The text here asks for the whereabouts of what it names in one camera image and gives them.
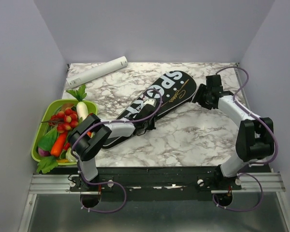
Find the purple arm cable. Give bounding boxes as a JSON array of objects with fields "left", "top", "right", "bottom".
[
  {"left": 212, "top": 66, "right": 277, "bottom": 211},
  {"left": 71, "top": 91, "right": 163, "bottom": 214}
]

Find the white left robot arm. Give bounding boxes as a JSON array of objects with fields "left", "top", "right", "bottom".
[{"left": 68, "top": 104, "right": 158, "bottom": 191}]

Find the green cabbage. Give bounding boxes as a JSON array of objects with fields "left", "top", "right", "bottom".
[{"left": 66, "top": 147, "right": 76, "bottom": 162}]

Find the purple onion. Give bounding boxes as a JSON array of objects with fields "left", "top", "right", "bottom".
[{"left": 38, "top": 147, "right": 51, "bottom": 157}]

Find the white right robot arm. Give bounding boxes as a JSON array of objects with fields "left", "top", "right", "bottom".
[{"left": 192, "top": 74, "right": 275, "bottom": 189}]

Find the black sport racket bag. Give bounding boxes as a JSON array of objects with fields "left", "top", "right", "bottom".
[{"left": 102, "top": 70, "right": 198, "bottom": 149}]

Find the green vegetable tray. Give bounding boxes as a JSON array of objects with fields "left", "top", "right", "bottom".
[{"left": 30, "top": 99, "right": 98, "bottom": 166}]

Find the white shuttlecock tube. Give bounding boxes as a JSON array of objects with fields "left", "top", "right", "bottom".
[{"left": 67, "top": 56, "right": 128, "bottom": 88}]

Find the red cherry tomato bunch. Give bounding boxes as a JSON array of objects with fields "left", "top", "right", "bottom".
[{"left": 48, "top": 107, "right": 79, "bottom": 133}]

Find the green leafy vegetable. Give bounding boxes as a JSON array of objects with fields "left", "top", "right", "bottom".
[{"left": 38, "top": 128, "right": 58, "bottom": 151}]

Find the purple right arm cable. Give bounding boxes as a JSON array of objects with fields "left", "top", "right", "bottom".
[{"left": 212, "top": 66, "right": 277, "bottom": 211}]

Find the orange carrot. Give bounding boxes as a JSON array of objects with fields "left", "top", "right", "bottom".
[{"left": 50, "top": 131, "right": 68, "bottom": 157}]

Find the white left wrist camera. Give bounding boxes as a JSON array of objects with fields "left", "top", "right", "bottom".
[{"left": 144, "top": 99, "right": 157, "bottom": 107}]

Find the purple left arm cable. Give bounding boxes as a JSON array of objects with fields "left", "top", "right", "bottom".
[{"left": 71, "top": 91, "right": 163, "bottom": 214}]

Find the white radish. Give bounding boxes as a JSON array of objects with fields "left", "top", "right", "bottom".
[{"left": 76, "top": 101, "right": 89, "bottom": 120}]

